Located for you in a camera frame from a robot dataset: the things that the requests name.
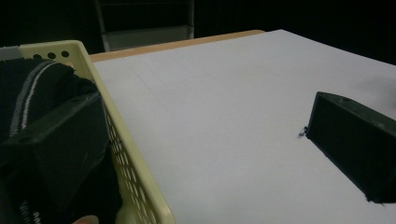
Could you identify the desk with white metal frame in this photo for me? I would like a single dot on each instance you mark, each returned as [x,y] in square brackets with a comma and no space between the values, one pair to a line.
[149,37]

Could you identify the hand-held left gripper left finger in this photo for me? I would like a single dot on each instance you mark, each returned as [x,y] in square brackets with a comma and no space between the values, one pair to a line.
[49,146]

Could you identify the yellow plastic basket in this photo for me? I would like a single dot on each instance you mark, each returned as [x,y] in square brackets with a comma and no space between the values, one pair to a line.
[93,71]

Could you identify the white board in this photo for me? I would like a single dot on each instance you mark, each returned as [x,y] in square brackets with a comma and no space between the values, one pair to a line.
[218,109]

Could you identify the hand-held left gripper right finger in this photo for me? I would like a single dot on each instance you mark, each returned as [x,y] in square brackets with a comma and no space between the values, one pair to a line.
[351,140]

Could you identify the black shirt with grey trim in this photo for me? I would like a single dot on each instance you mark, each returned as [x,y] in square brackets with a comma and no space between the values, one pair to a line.
[46,81]

